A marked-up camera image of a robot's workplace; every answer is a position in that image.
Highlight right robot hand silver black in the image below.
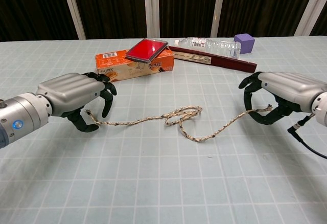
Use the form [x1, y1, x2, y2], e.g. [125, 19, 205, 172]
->
[239, 71, 327, 126]

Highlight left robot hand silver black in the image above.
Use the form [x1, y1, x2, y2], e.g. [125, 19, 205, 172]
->
[35, 72, 118, 133]

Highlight beige braided rope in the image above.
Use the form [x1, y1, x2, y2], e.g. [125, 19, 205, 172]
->
[85, 103, 273, 143]

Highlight orange cardboard snack box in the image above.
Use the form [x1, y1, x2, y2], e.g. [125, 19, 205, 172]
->
[95, 47, 176, 83]

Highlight purple foam cube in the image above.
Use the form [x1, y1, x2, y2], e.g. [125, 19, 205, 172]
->
[233, 32, 256, 55]

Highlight dark red folded fan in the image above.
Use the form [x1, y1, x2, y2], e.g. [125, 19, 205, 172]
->
[168, 45, 258, 74]

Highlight red flat ink pad case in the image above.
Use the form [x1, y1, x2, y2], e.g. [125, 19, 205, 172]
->
[125, 38, 169, 63]

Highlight clear plastic water bottle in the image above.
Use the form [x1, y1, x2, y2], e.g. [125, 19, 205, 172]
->
[174, 36, 242, 59]

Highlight light blue grid tablecloth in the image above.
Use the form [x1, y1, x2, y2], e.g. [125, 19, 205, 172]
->
[0, 36, 327, 224]

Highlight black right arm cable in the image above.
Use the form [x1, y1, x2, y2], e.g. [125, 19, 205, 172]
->
[287, 113, 327, 160]

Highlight white frame post with foot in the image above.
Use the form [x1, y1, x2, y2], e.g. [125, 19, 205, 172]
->
[211, 0, 228, 38]

